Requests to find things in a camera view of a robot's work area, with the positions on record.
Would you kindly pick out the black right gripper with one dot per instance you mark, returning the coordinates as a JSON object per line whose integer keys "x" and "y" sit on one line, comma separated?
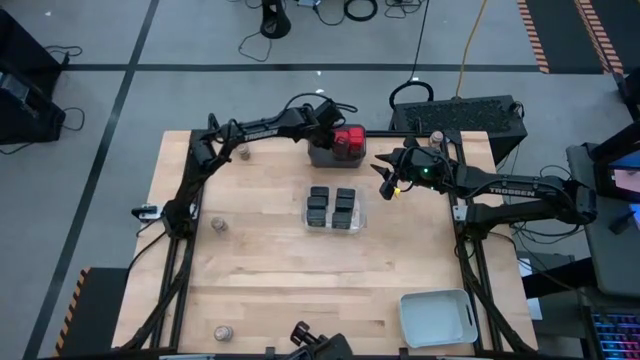
{"x": 425, "y": 167}

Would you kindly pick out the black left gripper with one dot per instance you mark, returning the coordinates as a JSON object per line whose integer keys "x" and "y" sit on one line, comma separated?
{"x": 327, "y": 120}

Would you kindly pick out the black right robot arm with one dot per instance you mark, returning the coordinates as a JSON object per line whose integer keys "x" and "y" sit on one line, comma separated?
{"x": 510, "y": 191}

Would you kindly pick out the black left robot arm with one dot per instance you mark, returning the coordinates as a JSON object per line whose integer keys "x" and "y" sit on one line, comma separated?
{"x": 260, "y": 132}

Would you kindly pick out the dark grey translucent bin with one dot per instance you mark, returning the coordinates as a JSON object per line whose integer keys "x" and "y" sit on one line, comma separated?
{"x": 322, "y": 160}

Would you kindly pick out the glass spice jar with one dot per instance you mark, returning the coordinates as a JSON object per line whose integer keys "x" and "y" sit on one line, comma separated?
{"x": 243, "y": 151}
{"x": 219, "y": 224}
{"x": 436, "y": 138}
{"x": 223, "y": 333}

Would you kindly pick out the clear plastic bin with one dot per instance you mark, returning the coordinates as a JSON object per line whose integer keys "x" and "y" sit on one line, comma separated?
{"x": 361, "y": 220}

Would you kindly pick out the black perforated computer case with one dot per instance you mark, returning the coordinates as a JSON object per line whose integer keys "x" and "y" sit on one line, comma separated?
{"x": 457, "y": 117}

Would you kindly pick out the black floor stand base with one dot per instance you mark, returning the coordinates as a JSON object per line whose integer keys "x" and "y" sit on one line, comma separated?
{"x": 275, "y": 25}

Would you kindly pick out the white plastic bin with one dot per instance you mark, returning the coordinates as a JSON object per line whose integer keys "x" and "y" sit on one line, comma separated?
{"x": 435, "y": 320}

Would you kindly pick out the black mat with orange stripes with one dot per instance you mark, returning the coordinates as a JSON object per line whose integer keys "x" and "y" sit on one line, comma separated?
{"x": 560, "y": 30}
{"x": 100, "y": 310}

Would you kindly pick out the black computer monitor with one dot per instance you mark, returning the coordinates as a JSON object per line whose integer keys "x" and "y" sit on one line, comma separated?
{"x": 615, "y": 150}

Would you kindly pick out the small black desk device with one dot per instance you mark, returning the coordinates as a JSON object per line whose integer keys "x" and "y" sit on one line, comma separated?
{"x": 621, "y": 222}

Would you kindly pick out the grey desk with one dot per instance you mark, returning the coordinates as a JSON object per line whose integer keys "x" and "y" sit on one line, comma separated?
{"x": 610, "y": 260}

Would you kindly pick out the black computer keyboard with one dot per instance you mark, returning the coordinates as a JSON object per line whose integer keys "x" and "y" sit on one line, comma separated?
{"x": 617, "y": 337}

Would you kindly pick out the black equipment case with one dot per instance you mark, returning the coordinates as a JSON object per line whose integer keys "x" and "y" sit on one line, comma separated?
{"x": 30, "y": 115}
{"x": 25, "y": 50}

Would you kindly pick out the black aluminium table frame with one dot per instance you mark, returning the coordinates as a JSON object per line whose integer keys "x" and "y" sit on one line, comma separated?
{"x": 280, "y": 133}

